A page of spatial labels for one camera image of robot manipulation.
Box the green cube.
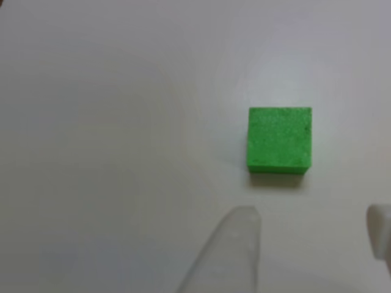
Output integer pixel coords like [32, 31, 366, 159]
[246, 106, 313, 175]

